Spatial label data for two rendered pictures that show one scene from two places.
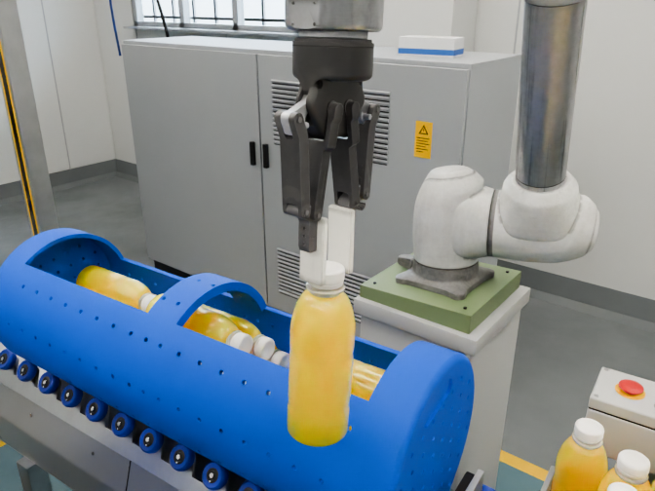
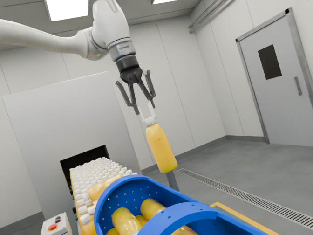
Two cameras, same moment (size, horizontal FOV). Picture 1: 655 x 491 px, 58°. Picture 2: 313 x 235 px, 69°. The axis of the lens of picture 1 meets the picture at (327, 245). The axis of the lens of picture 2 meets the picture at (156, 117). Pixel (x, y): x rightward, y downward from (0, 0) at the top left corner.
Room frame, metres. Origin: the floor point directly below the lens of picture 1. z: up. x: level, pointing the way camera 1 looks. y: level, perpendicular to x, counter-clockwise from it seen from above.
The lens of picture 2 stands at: (1.23, 0.49, 1.45)
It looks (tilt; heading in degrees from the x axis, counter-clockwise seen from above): 3 degrees down; 214
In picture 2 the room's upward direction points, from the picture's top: 18 degrees counter-clockwise
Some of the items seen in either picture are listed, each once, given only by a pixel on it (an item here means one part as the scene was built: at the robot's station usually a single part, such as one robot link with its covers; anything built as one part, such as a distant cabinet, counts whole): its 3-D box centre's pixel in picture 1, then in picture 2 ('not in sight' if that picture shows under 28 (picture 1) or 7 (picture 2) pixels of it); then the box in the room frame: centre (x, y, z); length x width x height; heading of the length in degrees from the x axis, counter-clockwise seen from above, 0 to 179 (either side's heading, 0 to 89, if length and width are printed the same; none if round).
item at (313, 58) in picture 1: (331, 87); (130, 71); (0.57, 0.00, 1.59); 0.08 x 0.07 x 0.09; 141
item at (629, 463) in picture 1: (633, 465); (91, 209); (0.62, -0.41, 1.09); 0.04 x 0.04 x 0.02
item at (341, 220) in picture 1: (340, 239); (140, 114); (0.58, -0.01, 1.44); 0.03 x 0.01 x 0.07; 51
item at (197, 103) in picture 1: (293, 186); not in sight; (3.10, 0.18, 0.72); 2.15 x 0.54 x 1.45; 52
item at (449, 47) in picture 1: (431, 46); not in sight; (2.58, -0.43, 1.48); 0.24 x 0.12 x 0.08; 60
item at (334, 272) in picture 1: (326, 275); (149, 120); (0.56, 0.00, 1.40); 0.04 x 0.04 x 0.02
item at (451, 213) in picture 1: (452, 213); not in sight; (1.30, -0.29, 1.21); 0.18 x 0.16 x 0.22; 69
